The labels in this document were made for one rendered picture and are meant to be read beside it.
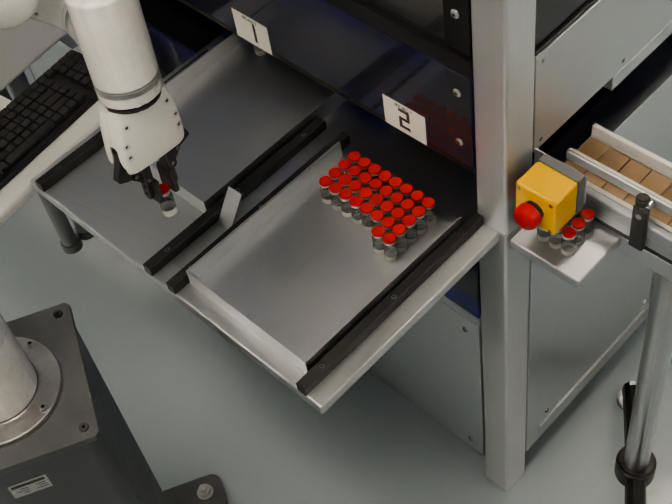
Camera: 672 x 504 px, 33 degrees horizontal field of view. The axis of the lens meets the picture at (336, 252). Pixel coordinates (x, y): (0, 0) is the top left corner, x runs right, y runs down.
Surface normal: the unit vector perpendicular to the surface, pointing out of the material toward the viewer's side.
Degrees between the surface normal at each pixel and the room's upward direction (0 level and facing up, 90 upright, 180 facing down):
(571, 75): 90
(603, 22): 90
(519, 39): 90
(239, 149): 0
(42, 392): 0
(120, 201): 0
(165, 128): 88
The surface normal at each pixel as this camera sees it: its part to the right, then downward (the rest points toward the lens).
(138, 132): 0.67, 0.47
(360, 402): -0.11, -0.61
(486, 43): -0.68, 0.62
